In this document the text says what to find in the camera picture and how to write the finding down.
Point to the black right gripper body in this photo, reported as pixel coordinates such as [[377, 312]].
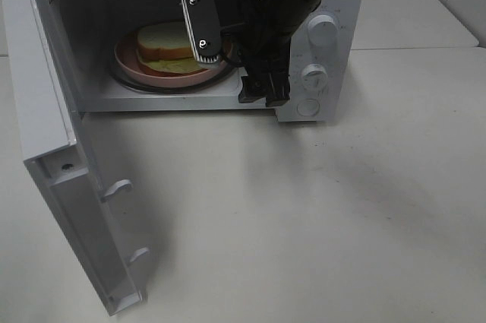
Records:
[[258, 48]]

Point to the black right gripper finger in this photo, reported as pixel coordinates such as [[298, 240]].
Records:
[[252, 90], [277, 89]]

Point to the white timer knob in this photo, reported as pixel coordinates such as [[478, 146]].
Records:
[[314, 77]]

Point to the round door release button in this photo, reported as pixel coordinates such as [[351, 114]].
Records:
[[308, 108]]

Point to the yellow green sandwich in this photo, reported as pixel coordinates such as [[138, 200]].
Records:
[[164, 50]]

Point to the pink round plate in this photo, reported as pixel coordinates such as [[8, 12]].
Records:
[[126, 57]]

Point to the white microwave door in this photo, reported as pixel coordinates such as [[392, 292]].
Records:
[[57, 152]]

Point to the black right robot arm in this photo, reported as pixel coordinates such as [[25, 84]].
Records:
[[286, 16]]

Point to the upper white power knob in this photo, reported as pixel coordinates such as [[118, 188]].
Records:
[[322, 33]]

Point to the white microwave oven body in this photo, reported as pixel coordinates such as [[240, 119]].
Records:
[[94, 27]]

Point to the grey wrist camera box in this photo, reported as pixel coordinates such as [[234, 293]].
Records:
[[202, 24]]

